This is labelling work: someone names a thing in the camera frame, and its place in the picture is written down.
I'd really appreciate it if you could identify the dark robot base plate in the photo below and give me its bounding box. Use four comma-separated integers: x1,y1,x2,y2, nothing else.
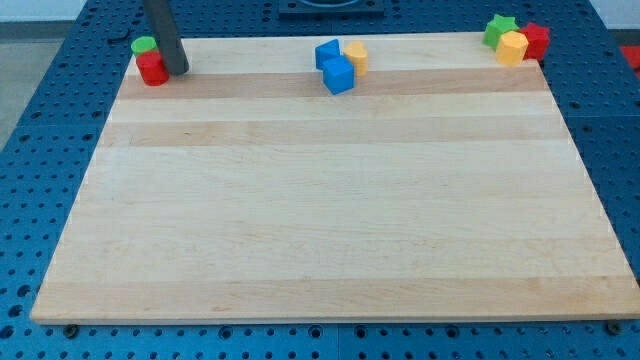
278,0,385,19

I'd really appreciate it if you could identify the yellow heart block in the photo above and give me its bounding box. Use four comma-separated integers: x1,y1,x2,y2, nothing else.
343,40,369,77

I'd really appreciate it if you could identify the yellow hexagon block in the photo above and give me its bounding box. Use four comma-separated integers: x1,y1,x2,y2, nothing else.
495,31,529,66

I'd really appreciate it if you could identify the wooden board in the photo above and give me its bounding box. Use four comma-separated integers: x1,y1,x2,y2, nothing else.
31,32,639,325

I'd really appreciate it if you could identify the red cylinder block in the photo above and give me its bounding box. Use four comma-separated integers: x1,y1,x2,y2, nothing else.
136,51,169,86

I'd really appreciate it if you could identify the green cylinder block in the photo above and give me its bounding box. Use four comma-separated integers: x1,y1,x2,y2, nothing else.
130,36,157,57

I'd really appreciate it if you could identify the blue block rear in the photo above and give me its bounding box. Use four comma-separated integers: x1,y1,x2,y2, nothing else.
314,39,341,70

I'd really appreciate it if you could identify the blue cube block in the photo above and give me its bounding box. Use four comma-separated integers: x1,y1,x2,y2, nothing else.
322,56,355,95

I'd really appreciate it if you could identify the red star block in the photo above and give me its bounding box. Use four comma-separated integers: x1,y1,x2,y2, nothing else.
518,22,550,61

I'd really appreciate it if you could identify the green star block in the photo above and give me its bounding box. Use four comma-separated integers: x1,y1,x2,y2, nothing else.
482,14,519,50

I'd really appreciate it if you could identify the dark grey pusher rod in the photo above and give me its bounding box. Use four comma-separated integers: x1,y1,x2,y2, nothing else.
142,0,190,76

